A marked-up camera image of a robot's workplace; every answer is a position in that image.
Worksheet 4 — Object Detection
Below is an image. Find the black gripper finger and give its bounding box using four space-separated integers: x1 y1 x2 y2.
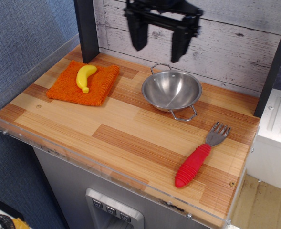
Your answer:
126 14 148 51
171 28 191 63

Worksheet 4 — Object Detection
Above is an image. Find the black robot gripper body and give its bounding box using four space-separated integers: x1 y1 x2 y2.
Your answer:
124 0 203 38

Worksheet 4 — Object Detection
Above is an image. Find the silver metal bowl with handles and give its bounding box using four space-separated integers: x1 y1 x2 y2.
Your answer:
142 63 202 122

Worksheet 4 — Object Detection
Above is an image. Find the yellow toy banana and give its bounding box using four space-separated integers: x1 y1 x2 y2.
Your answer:
76 65 97 94

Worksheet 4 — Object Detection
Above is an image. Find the orange knitted cloth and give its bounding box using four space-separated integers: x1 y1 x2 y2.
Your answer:
46 61 120 106

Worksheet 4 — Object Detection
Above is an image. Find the clear acrylic table guard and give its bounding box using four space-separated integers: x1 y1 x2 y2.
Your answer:
0 28 263 229

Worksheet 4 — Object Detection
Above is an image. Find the white ridged side unit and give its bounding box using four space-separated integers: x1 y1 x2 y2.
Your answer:
246 89 281 189

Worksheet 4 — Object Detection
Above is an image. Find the silver toy fridge cabinet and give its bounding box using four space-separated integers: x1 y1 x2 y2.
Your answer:
34 148 205 229

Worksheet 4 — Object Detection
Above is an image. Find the silver dispenser button panel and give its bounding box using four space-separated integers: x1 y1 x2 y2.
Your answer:
85 188 145 229

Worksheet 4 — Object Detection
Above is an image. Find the dark left vertical post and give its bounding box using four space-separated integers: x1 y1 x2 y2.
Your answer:
74 0 100 63

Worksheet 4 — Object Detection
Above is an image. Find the dark vertical post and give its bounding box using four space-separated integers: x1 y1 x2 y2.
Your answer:
74 0 100 63
253 39 281 118

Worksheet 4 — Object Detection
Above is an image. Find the dark right vertical post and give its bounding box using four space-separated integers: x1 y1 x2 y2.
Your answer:
253 39 281 118

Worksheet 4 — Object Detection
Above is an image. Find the red handled metal spatula fork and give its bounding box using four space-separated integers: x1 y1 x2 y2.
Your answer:
175 122 231 188

